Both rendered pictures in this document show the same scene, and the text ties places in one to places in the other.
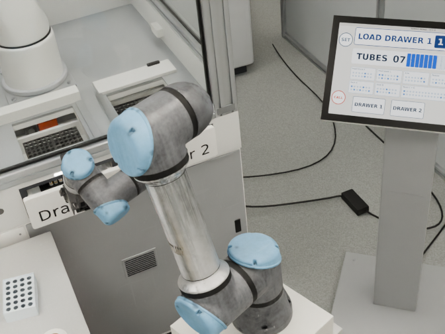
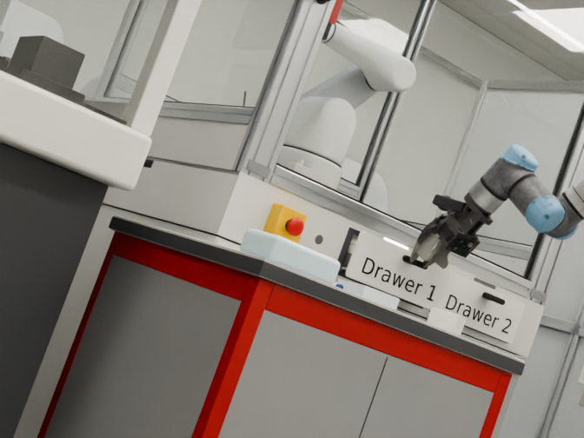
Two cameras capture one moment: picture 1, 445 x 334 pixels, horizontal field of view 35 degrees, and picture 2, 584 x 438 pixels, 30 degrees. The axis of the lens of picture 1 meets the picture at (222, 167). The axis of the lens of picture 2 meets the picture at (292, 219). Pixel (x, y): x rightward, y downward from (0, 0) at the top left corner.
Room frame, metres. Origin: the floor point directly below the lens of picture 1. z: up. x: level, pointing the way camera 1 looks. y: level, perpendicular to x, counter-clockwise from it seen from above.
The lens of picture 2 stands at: (-0.85, 1.27, 0.69)
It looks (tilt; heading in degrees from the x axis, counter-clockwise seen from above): 5 degrees up; 347
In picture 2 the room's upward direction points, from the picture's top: 20 degrees clockwise
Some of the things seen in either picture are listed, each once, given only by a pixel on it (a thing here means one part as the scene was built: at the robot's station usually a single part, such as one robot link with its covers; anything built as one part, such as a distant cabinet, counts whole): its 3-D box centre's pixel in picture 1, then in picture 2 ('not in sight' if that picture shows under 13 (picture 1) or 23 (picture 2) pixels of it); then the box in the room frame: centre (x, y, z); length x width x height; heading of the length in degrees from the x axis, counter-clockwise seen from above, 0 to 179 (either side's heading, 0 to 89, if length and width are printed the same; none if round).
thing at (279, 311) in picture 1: (259, 299); not in sight; (1.10, -0.05, 0.88); 0.15 x 0.15 x 0.10
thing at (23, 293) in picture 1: (20, 297); (365, 297); (1.29, 0.58, 0.78); 0.12 x 0.08 x 0.04; 10
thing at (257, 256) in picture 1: (253, 266); not in sight; (1.10, -0.04, 1.00); 0.13 x 0.12 x 0.14; 132
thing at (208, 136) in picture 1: (172, 154); (479, 308); (1.71, 0.15, 0.87); 0.29 x 0.02 x 0.11; 110
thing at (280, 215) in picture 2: not in sight; (286, 224); (1.47, 0.75, 0.88); 0.07 x 0.05 x 0.07; 110
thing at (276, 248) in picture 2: not in sight; (290, 256); (0.91, 0.85, 0.78); 0.15 x 0.10 x 0.04; 115
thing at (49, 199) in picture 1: (77, 197); (400, 272); (1.56, 0.43, 0.87); 0.29 x 0.02 x 0.11; 110
